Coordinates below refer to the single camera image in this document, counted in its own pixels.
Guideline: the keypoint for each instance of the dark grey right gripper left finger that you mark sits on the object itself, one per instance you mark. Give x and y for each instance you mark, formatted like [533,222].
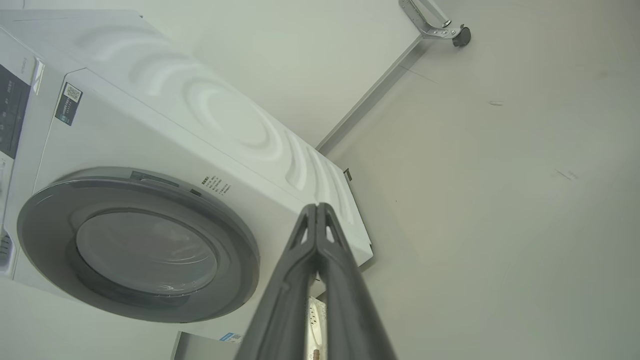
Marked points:
[280,320]

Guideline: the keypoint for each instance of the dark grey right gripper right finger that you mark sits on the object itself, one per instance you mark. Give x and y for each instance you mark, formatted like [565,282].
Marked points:
[350,320]

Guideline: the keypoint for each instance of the round black glass washer door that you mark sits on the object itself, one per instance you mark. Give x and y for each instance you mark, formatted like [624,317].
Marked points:
[50,250]

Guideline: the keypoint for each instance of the cream perforated laundry basket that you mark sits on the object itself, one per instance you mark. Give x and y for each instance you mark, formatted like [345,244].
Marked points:
[316,330]

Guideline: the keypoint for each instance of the white front-load washing machine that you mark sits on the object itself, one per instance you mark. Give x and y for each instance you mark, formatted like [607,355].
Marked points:
[150,130]

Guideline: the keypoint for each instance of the blue energy label sticker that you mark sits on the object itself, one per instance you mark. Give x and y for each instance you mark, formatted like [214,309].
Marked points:
[231,337]

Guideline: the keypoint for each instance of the black text instruction sticker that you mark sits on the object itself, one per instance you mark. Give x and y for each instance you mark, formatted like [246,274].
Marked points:
[216,184]

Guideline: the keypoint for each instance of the white partition board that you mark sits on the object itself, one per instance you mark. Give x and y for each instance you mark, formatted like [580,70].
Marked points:
[300,60]

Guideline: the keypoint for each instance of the black QR code sticker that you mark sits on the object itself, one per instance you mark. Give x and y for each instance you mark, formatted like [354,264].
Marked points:
[68,104]

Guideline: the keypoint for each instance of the metal partition leg with caster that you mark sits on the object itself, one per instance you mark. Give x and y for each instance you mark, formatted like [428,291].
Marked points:
[435,27]

